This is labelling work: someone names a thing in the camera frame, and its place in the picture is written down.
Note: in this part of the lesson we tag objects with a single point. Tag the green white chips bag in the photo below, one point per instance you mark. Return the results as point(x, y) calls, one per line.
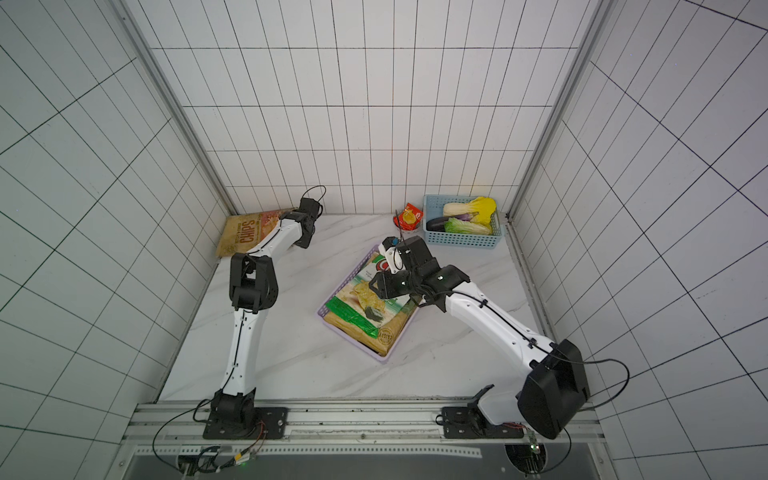
point(356, 305)

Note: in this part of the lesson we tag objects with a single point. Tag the green kettle chips bag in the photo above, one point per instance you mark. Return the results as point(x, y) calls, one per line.
point(372, 330)

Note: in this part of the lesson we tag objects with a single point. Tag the red kettle chips bag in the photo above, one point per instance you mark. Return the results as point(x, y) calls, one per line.
point(243, 232)

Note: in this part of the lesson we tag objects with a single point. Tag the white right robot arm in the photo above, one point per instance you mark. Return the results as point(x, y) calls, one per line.
point(549, 385)

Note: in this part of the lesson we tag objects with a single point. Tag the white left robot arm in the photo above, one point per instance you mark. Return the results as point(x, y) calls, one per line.
point(253, 291)

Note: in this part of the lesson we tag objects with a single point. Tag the purple plastic basket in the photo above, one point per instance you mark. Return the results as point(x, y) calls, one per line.
point(342, 288)

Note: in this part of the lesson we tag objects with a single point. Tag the blue plastic basket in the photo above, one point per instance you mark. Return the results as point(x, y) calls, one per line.
point(433, 207)

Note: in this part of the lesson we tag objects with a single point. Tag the purple toy eggplant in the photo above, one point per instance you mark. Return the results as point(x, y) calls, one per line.
point(438, 224)

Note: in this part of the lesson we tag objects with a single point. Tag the green toy lettuce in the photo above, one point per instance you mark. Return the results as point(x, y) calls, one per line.
point(457, 226)

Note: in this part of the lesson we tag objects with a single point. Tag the red snack cup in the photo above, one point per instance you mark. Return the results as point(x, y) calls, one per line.
point(409, 218)

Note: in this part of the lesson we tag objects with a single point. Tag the yellow toy cabbage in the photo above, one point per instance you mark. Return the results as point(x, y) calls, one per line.
point(478, 210)

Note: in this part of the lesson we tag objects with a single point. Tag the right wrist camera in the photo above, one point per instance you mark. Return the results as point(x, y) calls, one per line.
point(389, 249)

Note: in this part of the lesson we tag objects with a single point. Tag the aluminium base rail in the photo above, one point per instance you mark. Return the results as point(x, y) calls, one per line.
point(172, 430)

